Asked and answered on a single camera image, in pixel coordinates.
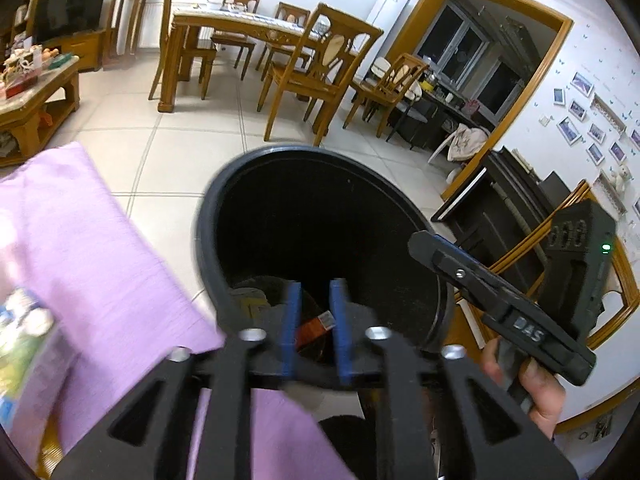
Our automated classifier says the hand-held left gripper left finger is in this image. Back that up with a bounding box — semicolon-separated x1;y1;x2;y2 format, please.
50;281;302;480

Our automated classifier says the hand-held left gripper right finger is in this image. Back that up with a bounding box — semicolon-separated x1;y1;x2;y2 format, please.
328;278;581;480

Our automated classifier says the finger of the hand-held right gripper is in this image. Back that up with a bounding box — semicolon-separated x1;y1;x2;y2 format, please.
407;230;540;319

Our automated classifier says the black round trash bin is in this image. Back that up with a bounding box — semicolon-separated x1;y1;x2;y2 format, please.
195;145;457;461

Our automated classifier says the person's right hand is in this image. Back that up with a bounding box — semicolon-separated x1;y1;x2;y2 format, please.
481;337;569;442

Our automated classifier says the orange wrapper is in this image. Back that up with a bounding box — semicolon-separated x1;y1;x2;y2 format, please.
297;312;336;352

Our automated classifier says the crumpled yellowish wrapper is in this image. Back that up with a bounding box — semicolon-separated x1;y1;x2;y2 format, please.
230;284;287;322

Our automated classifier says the white-edged flat laptop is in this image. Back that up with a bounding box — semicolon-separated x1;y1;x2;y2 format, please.
430;166;489;224

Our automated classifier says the dark piano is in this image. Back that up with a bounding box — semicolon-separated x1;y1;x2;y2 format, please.
430;145;601;303

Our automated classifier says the white teddy bear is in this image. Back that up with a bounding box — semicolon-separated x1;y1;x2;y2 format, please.
607;162;634;194

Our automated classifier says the white plastic chair with cushion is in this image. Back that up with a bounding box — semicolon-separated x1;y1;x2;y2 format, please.
427;122;494;167

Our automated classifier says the dark kitchen table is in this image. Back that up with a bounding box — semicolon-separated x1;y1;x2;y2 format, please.
390;80;482;152

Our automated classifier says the wooden dining chair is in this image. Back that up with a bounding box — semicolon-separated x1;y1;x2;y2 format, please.
210;0;262;82
256;2;312;82
342;52;431;139
257;2;385;149
148;0;219;102

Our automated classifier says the purple cloth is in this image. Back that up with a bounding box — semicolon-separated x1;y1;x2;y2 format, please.
0;141;361;480

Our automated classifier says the kitchen window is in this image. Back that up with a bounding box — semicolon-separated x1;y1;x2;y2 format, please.
415;1;532;127

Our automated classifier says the colourful snack packet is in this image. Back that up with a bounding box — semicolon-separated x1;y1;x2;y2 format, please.
0;285;77;431

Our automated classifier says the white standing air conditioner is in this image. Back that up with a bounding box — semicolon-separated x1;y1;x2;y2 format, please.
367;0;412;32

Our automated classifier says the wooden dining table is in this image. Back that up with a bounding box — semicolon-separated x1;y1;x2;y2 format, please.
157;6;362;114

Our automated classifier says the wooden coffee table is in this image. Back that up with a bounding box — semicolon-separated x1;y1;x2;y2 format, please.
0;55;81;169

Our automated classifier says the white radiator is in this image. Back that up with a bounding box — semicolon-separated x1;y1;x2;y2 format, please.
140;0;222;52

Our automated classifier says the wooden television cabinet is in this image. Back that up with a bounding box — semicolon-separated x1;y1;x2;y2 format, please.
35;27;114;72

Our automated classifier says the pile of tabletop clutter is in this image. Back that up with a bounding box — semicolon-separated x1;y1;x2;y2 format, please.
0;44;68;102

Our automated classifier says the black flat television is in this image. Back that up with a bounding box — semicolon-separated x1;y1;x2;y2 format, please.
34;0;111;46

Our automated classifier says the wooden shelf unit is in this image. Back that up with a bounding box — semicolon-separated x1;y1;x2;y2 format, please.
9;0;56;53

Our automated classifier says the group of wall photo frames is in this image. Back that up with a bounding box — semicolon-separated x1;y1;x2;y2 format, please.
537;70;640;172

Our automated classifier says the wooden door frame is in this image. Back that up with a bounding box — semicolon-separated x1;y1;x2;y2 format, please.
397;0;575;202

